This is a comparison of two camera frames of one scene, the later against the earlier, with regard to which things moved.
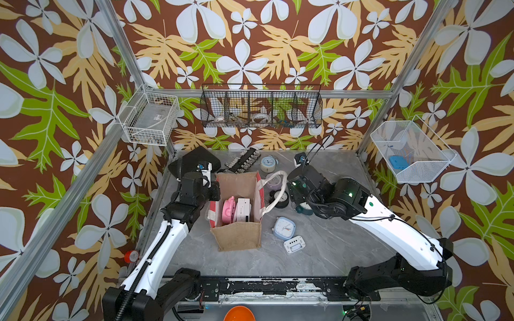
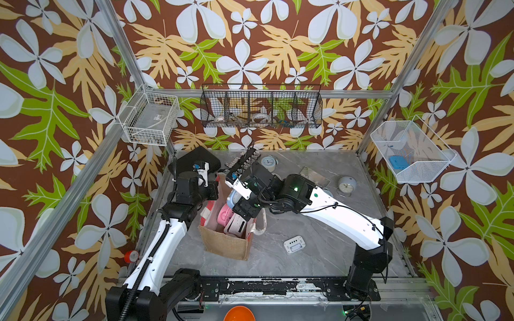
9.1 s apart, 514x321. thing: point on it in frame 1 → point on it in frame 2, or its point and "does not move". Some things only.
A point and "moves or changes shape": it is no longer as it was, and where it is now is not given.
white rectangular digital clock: (243, 210) moves or changes shape
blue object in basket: (398, 162) does not move
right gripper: (292, 192) → (242, 208)
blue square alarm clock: (284, 229) → (233, 197)
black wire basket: (261, 105) does not move
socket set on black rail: (241, 163) does not move
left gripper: (213, 187) does not move
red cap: (130, 256) does not move
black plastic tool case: (189, 158) does not move
